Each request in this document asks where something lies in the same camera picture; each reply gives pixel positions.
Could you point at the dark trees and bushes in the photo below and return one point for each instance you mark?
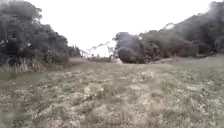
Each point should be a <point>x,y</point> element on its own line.
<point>173,41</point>

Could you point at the pale structure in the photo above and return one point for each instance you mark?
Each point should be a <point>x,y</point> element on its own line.
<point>101,51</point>

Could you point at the dry grass field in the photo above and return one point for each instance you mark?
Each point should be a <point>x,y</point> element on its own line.
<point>110,96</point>

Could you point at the dark wood of trees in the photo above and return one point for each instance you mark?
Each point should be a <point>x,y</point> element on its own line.
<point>26,36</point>

